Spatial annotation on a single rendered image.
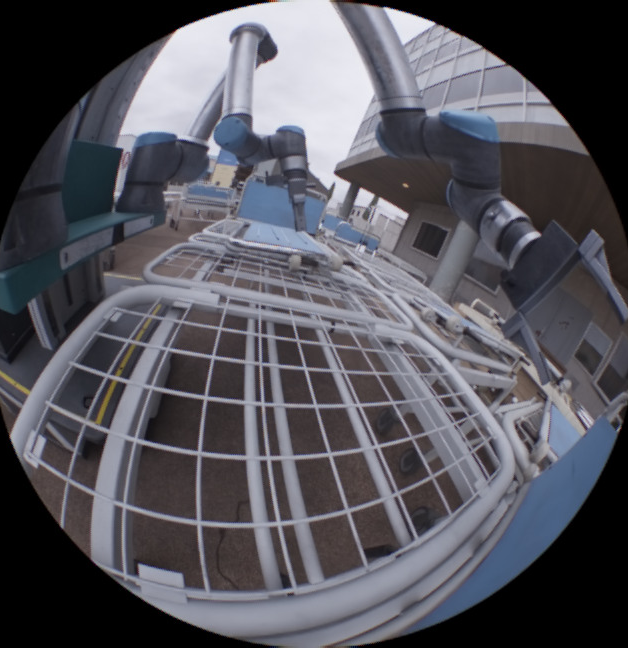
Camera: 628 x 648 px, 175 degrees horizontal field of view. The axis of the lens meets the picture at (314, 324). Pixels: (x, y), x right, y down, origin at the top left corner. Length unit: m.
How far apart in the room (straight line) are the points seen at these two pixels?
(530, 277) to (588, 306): 5.89
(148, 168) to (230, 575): 1.16
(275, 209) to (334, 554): 2.08
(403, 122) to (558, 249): 0.30
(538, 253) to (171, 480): 0.94
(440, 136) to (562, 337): 5.76
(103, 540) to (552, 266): 0.57
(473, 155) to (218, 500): 0.94
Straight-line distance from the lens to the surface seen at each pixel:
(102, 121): 0.83
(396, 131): 0.43
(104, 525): 0.30
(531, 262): 0.32
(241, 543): 0.71
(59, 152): 0.43
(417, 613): 0.28
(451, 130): 0.36
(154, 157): 0.75
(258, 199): 1.84
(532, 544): 0.30
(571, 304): 6.12
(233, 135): 0.59
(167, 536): 0.73
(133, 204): 0.73
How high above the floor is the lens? 0.71
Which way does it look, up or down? 28 degrees down
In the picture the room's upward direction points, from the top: 22 degrees clockwise
